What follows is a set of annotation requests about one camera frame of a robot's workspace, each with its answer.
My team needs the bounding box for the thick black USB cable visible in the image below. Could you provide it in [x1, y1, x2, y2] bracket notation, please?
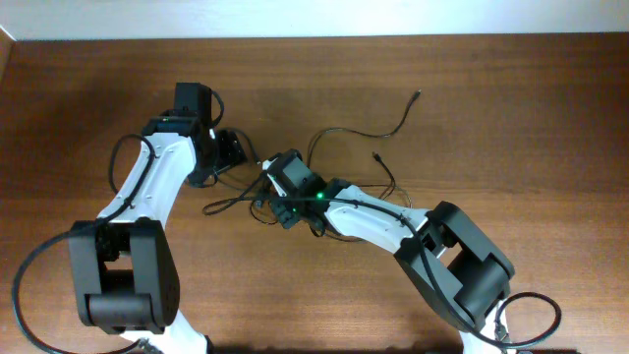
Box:
[201, 127, 355, 243]

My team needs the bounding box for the thin black cable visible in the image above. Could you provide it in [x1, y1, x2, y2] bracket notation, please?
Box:
[305, 88, 423, 207]

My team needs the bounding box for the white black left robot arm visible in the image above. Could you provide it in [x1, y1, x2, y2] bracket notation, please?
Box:
[69, 116, 247, 353]

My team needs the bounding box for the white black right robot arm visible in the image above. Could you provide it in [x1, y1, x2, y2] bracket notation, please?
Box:
[270, 177, 516, 353]

